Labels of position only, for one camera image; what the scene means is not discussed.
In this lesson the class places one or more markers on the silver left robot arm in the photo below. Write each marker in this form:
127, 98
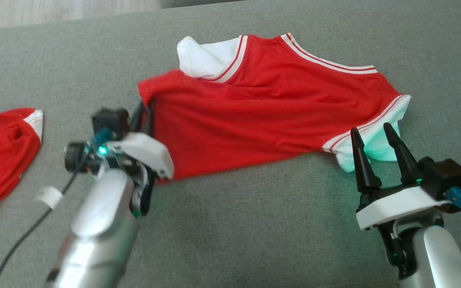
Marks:
98, 232

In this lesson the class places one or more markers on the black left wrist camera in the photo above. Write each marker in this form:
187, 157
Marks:
110, 120

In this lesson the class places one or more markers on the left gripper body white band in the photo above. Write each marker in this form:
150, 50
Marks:
146, 152

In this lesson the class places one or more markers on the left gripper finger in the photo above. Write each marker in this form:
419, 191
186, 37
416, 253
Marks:
150, 120
137, 120

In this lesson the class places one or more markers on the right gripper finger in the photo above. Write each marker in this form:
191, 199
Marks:
404, 164
364, 172

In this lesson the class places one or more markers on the red white basketball jersey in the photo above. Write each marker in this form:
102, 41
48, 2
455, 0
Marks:
262, 112

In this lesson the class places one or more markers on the grey fabric sofa seat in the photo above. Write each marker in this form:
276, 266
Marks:
254, 232

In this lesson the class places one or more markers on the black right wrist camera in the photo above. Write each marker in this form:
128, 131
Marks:
444, 176

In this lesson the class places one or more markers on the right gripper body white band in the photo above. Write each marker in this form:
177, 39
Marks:
394, 204

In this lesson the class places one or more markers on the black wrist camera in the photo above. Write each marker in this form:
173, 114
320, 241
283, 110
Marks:
444, 176
110, 120

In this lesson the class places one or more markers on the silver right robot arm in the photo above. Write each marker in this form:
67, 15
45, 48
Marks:
442, 260

